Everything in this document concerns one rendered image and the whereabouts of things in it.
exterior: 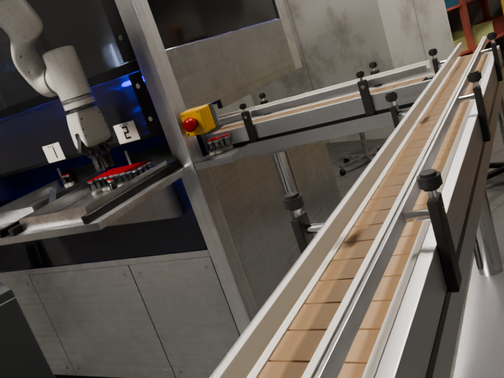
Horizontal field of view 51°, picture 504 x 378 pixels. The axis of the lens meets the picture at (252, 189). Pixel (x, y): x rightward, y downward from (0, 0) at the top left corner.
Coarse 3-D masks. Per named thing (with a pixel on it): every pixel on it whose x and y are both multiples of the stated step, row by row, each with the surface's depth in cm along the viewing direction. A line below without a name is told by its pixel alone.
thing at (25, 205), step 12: (108, 168) 182; (84, 180) 172; (36, 192) 186; (48, 192) 190; (60, 192) 163; (12, 204) 177; (24, 204) 181; (36, 204) 155; (0, 216) 162; (12, 216) 160
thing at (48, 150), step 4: (52, 144) 178; (56, 144) 177; (44, 148) 180; (48, 148) 179; (52, 148) 178; (56, 148) 178; (60, 148) 177; (44, 152) 181; (48, 152) 180; (52, 152) 179; (56, 152) 178; (60, 152) 178; (48, 156) 181; (52, 156) 180; (60, 156) 178; (48, 160) 182; (52, 160) 181; (56, 160) 180
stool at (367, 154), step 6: (360, 138) 409; (366, 144) 409; (378, 144) 431; (366, 150) 410; (372, 150) 419; (378, 150) 431; (348, 156) 428; (354, 156) 422; (360, 156) 417; (366, 156) 411; (372, 156) 411; (348, 162) 409; (354, 162) 408; (342, 168) 406; (342, 174) 406
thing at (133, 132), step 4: (120, 124) 162; (124, 124) 161; (128, 124) 160; (132, 124) 160; (116, 128) 163; (120, 128) 162; (124, 128) 161; (128, 128) 161; (132, 128) 160; (116, 132) 163; (120, 132) 163; (132, 132) 161; (136, 132) 160; (120, 136) 163; (124, 136) 163; (132, 136) 161; (136, 136) 161; (120, 140) 164; (124, 140) 163; (128, 140) 163; (132, 140) 162; (120, 144) 165
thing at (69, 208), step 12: (156, 168) 151; (132, 180) 142; (72, 192) 156; (84, 192) 160; (108, 192) 155; (120, 192) 138; (48, 204) 149; (60, 204) 152; (72, 204) 155; (84, 204) 149; (96, 204) 130; (24, 216) 142; (36, 216) 137; (48, 216) 134; (60, 216) 132; (72, 216) 130; (24, 228) 141; (36, 228) 139
